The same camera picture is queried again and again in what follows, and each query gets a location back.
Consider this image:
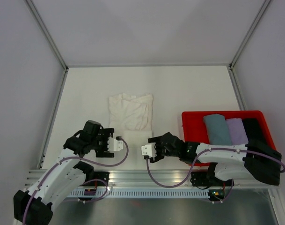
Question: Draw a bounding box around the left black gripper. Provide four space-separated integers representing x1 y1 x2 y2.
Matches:
90 129 114 158

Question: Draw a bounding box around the white t shirt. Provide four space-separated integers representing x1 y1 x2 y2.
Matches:
109 93 153 149

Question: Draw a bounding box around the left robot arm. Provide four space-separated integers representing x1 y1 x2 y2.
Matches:
13 120 114 225

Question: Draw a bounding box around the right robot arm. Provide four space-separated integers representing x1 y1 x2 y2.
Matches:
141 132 285 187

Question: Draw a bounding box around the red plastic bin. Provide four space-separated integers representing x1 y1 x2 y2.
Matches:
182 111 282 166

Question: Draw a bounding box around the grey-blue rolled t shirt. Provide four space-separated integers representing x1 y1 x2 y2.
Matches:
203 114 232 146

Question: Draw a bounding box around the lilac rolled t shirt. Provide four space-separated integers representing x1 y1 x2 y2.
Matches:
226 118 248 145

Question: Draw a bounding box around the black rolled t shirt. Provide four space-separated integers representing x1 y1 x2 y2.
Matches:
242 118 277 150

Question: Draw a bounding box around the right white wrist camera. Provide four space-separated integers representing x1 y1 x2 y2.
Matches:
141 143 157 158

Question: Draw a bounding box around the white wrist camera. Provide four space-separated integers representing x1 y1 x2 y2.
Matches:
141 143 157 158
108 137 124 152

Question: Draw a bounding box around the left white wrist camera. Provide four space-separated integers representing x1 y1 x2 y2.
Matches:
108 137 124 152

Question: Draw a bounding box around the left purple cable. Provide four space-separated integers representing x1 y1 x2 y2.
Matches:
22 138 129 223

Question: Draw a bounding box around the purple cable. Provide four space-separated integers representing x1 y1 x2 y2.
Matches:
146 149 285 204
22 138 129 223

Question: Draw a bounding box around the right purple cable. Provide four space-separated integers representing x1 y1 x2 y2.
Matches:
146 149 285 204

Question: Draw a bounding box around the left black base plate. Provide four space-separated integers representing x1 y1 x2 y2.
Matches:
83 171 110 187

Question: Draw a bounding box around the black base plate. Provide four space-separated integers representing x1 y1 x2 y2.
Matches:
190 171 232 188
83 171 110 187

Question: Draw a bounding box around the aluminium mounting rail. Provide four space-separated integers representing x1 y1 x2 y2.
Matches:
23 170 272 188

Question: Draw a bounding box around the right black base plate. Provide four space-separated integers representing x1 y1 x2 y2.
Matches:
190 171 232 188

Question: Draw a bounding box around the white slotted cable duct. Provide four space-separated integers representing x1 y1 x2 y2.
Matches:
68 188 209 198

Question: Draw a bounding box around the left aluminium frame post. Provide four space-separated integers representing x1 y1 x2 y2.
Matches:
24 0 68 71

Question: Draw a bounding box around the aluminium frame post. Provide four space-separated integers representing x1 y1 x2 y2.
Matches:
228 0 272 70
24 0 68 71

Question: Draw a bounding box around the right aluminium frame post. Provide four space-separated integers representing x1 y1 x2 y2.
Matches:
228 0 272 70

